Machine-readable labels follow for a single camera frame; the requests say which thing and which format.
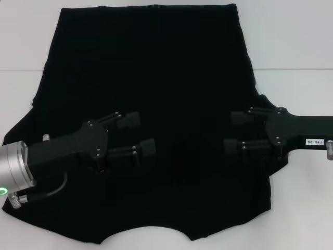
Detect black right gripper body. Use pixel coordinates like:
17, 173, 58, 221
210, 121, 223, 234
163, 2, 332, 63
264, 107, 333, 158

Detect black t-shirt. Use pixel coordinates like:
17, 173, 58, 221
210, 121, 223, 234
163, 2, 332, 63
1, 2, 291, 233

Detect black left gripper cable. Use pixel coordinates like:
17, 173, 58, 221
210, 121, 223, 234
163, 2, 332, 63
7, 173, 69, 209

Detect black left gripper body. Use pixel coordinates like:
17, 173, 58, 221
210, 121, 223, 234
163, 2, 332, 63
27, 120, 112, 174

